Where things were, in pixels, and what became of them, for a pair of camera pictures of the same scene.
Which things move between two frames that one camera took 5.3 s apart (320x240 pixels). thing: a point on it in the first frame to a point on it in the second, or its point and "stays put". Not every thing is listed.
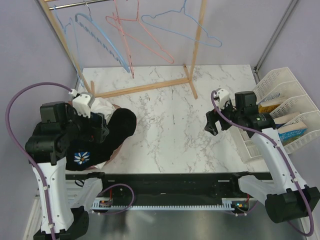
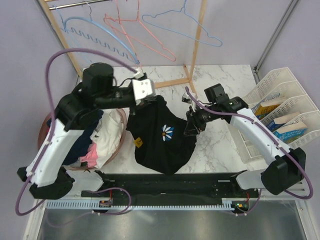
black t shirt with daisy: [82, 155] to [161, 144]
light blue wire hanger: [182, 11] stays put
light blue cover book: [291, 133] stays put
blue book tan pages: [279, 121] stays put
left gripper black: [97, 133] to [145, 103]
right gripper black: [212, 116] to [194, 122]
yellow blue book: [267, 109] stays put
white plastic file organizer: [297, 122] stays put
